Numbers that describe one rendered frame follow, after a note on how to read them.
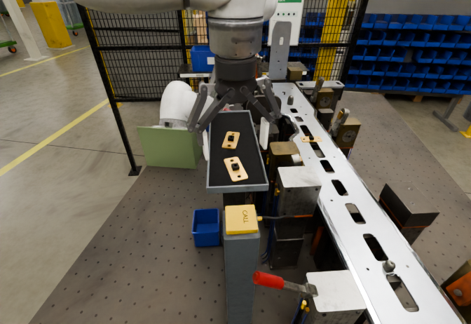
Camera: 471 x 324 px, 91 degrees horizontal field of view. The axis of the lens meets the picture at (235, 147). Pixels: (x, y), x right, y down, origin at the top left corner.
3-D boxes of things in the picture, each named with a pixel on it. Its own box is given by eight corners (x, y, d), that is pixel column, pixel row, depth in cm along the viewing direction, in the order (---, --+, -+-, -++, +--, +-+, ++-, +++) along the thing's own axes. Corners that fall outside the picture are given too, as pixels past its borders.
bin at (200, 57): (236, 71, 159) (236, 51, 151) (191, 71, 159) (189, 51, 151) (236, 64, 172) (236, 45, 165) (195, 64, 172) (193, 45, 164)
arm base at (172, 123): (147, 126, 114) (148, 115, 114) (162, 133, 136) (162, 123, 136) (185, 129, 114) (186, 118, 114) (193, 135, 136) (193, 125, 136)
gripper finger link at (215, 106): (237, 92, 43) (231, 88, 42) (201, 137, 46) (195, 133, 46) (231, 85, 46) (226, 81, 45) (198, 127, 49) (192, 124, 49)
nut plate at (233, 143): (235, 149, 63) (235, 146, 63) (221, 148, 64) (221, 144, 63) (240, 133, 70) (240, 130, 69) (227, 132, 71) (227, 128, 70)
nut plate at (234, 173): (248, 179, 54) (248, 174, 53) (233, 181, 53) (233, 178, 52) (237, 157, 60) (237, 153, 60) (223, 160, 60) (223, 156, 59)
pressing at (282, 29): (285, 78, 156) (292, 21, 136) (268, 78, 155) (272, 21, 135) (284, 78, 156) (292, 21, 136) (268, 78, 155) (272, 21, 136)
